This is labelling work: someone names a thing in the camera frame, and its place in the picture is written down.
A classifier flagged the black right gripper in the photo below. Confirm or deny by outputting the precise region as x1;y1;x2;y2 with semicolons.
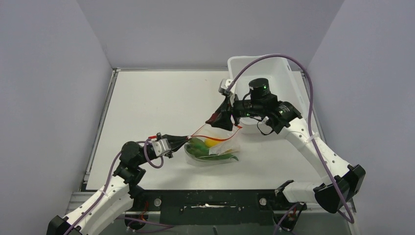
212;92;263;130

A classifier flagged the green leafy vegetable toy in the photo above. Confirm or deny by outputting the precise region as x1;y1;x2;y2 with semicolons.
184;137;211;159

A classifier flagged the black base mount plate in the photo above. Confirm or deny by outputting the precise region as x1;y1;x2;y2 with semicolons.
124;189;307;228

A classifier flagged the brown mushroom toy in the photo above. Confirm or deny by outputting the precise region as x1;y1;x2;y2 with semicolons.
206;113;218;125

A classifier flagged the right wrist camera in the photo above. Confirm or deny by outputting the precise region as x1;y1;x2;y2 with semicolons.
218;79;235;96

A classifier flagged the green chili pepper toy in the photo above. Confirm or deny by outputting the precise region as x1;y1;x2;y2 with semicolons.
196;153;239;161

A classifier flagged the white plastic bin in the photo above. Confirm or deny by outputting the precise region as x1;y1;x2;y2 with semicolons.
228;56;309;135

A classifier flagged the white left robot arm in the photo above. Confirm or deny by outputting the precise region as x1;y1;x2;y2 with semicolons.
46;133;190;235

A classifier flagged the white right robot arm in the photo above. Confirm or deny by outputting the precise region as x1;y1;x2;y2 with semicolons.
206;78;366;213

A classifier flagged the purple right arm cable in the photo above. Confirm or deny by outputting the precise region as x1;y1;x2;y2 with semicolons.
225;53;356;224

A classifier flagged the aluminium table frame rail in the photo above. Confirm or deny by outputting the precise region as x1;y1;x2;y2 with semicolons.
65;189;357;224

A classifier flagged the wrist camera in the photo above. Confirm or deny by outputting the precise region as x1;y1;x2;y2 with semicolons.
151;138;172;157
218;79;235;96

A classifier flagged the clear orange zip bag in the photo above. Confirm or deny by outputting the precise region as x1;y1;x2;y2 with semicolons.
184;124;242;167

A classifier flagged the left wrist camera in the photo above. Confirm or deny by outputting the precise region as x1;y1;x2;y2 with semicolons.
151;138;172;157

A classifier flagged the yellow corn toy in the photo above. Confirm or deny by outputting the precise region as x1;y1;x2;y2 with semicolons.
204;139;222;148

